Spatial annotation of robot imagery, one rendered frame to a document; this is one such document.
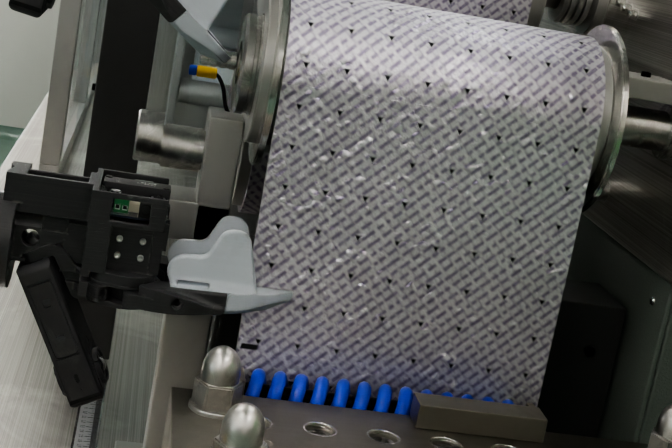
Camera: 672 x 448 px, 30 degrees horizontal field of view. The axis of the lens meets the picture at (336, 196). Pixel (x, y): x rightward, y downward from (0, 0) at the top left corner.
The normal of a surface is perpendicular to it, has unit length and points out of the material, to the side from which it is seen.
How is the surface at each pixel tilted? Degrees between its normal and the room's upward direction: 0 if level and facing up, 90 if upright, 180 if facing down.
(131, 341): 0
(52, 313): 91
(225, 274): 90
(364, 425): 0
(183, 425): 0
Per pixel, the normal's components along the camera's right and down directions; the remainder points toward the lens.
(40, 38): 0.12, 0.24
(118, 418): 0.18, -0.96
